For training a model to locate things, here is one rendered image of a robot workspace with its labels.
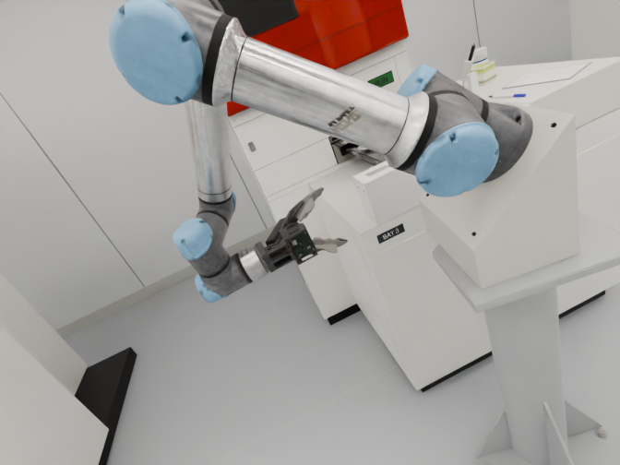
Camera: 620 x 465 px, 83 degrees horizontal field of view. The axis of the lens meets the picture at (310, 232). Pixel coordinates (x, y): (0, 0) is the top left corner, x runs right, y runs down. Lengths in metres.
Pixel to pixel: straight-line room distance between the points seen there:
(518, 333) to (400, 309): 0.40
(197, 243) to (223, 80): 0.34
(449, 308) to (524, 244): 0.65
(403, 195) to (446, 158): 0.56
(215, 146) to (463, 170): 0.44
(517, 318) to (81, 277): 3.23
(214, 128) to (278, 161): 0.89
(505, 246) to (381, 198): 0.42
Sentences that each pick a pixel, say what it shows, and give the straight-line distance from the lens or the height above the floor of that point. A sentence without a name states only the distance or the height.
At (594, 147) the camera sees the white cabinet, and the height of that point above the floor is 0.73.
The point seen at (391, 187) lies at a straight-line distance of 1.04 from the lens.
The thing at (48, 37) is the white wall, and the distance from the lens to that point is 3.18.
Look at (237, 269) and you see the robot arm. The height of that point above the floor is 0.99.
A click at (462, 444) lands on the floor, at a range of 1.52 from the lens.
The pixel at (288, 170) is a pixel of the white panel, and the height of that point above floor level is 0.92.
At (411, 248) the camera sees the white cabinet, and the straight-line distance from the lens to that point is 1.15.
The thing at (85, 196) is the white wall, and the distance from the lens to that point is 3.26.
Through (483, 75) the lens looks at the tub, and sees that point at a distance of 1.61.
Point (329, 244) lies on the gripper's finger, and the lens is 0.85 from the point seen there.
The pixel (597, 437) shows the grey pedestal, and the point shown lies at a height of 0.01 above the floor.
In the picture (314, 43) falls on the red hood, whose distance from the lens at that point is 1.53.
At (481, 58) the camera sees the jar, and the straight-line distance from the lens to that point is 1.84.
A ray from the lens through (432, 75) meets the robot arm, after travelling 0.66.
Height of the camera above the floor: 1.33
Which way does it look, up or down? 26 degrees down
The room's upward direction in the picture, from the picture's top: 24 degrees counter-clockwise
